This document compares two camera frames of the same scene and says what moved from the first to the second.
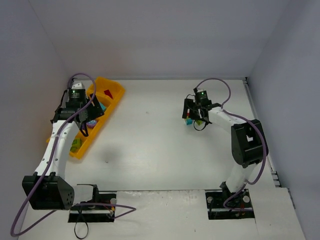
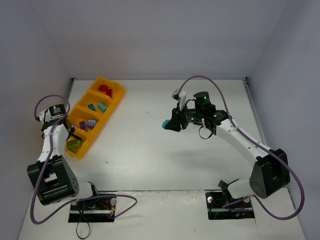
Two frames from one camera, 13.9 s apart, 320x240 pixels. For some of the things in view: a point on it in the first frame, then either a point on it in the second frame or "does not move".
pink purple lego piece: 92,123 does not move
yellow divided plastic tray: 107,94 does not move
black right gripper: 186,110 to 179,119
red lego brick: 107,92 does not move
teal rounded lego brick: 103,107 does not move
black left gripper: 95,108 to 70,130
